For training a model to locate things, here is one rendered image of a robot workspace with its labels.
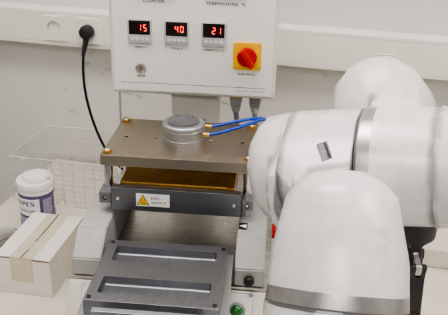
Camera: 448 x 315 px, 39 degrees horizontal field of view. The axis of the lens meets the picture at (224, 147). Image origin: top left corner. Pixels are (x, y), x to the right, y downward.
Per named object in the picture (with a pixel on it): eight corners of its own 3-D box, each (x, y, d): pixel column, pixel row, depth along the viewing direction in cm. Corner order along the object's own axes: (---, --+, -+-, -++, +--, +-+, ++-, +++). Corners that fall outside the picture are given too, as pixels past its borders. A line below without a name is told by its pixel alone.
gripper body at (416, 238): (388, 201, 110) (381, 246, 114) (397, 226, 103) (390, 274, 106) (432, 202, 110) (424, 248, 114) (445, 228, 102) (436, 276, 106)
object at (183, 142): (131, 146, 137) (129, 89, 132) (275, 154, 135) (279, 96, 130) (102, 200, 115) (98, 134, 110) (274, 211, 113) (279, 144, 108)
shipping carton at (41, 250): (38, 243, 150) (35, 210, 147) (89, 252, 148) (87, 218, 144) (-5, 290, 134) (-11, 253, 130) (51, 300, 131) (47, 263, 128)
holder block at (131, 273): (111, 251, 109) (110, 238, 108) (227, 259, 107) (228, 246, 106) (83, 313, 94) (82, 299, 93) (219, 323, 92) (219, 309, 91)
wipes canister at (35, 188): (33, 217, 161) (27, 163, 155) (64, 222, 160) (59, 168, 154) (15, 234, 154) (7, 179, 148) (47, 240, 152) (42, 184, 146)
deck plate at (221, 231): (127, 164, 151) (127, 160, 151) (273, 173, 149) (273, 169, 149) (67, 278, 109) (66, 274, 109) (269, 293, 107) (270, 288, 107)
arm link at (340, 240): (399, 322, 42) (413, 65, 45) (175, 293, 49) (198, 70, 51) (425, 306, 60) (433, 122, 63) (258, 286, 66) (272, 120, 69)
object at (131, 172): (139, 160, 131) (138, 118, 127) (247, 167, 129) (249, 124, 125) (120, 201, 115) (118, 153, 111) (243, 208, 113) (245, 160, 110)
